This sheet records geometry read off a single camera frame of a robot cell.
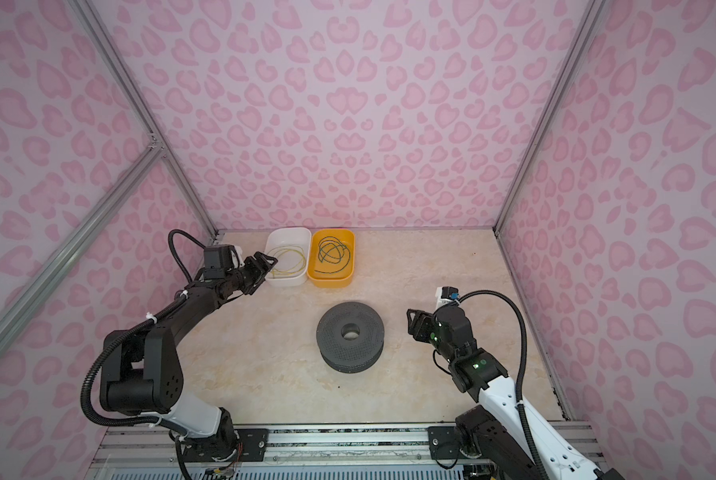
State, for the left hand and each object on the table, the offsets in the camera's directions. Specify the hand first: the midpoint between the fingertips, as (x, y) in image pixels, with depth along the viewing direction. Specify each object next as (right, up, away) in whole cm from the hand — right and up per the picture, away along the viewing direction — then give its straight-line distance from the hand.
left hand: (273, 261), depth 91 cm
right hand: (+41, -13, -12) cm, 45 cm away
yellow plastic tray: (+19, -6, +10) cm, 23 cm away
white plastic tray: (-1, 0, +20) cm, 20 cm away
